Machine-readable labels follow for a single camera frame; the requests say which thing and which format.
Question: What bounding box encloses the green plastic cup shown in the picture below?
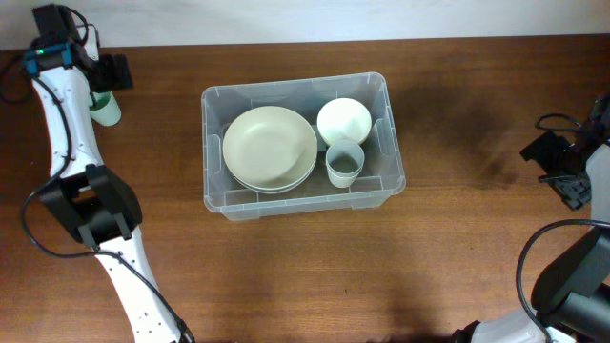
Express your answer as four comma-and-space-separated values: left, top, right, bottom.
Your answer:
90, 91, 122, 127

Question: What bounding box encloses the beige plate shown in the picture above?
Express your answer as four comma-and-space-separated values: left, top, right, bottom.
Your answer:
222, 106, 317, 189

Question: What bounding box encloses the cream plate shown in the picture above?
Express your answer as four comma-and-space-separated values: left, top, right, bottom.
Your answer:
232, 165, 315, 194

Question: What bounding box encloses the grey plastic cup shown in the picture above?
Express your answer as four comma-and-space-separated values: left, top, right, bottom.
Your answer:
325, 140, 365, 177

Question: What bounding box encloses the white small bowl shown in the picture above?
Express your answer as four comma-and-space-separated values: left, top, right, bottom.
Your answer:
316, 98, 373, 146

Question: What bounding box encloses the cream plastic cup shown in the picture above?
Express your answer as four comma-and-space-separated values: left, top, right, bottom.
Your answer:
327, 169, 360, 189

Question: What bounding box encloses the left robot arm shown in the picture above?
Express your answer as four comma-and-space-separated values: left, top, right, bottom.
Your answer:
22, 4, 194, 342

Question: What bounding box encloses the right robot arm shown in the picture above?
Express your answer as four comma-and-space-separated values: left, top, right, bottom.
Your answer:
450, 95, 609, 343

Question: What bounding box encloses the clear plastic storage bin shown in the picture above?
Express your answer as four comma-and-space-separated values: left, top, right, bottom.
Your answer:
201, 71, 406, 221

